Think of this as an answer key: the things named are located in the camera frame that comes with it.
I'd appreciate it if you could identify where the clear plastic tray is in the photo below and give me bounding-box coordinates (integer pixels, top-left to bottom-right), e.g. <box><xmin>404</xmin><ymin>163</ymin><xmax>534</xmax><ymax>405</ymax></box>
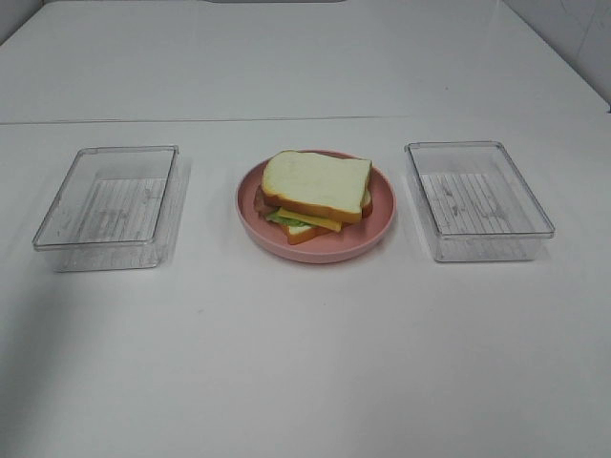
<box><xmin>32</xmin><ymin>145</ymin><xmax>187</xmax><ymax>272</ymax></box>
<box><xmin>405</xmin><ymin>140</ymin><xmax>556</xmax><ymax>262</ymax></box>

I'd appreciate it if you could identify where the bacon strip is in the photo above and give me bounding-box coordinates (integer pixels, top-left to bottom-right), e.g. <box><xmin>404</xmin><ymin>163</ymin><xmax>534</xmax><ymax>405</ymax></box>
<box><xmin>253</xmin><ymin>186</ymin><xmax>277</xmax><ymax>218</ymax></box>

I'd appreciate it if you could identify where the left clear plastic tray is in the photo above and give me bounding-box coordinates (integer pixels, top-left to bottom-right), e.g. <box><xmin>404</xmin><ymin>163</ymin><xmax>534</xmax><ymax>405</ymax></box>
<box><xmin>32</xmin><ymin>145</ymin><xmax>187</xmax><ymax>272</ymax></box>

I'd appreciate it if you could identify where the yellow cheese slice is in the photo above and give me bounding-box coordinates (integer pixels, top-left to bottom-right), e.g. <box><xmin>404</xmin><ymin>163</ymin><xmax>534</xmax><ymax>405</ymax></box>
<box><xmin>279</xmin><ymin>208</ymin><xmax>343</xmax><ymax>233</ymax></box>

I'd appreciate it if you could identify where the bread slice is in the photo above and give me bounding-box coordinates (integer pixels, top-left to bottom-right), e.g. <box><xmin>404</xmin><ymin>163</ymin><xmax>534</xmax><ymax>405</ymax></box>
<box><xmin>280</xmin><ymin>189</ymin><xmax>373</xmax><ymax>244</ymax></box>
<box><xmin>261</xmin><ymin>151</ymin><xmax>372</xmax><ymax>223</ymax></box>

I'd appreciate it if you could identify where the green lettuce leaf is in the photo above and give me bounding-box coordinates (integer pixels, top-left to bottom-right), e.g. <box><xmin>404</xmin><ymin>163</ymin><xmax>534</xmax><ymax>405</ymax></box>
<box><xmin>264</xmin><ymin>210</ymin><xmax>307</xmax><ymax>227</ymax></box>

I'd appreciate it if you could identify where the pink round plate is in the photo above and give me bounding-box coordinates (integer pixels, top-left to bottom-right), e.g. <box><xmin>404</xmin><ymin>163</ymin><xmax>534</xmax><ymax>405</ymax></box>
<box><xmin>236</xmin><ymin>161</ymin><xmax>396</xmax><ymax>264</ymax></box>

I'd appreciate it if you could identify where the right clear plastic tray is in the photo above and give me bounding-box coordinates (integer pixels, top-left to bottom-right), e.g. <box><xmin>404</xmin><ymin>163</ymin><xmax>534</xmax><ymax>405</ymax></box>
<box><xmin>405</xmin><ymin>140</ymin><xmax>556</xmax><ymax>262</ymax></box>

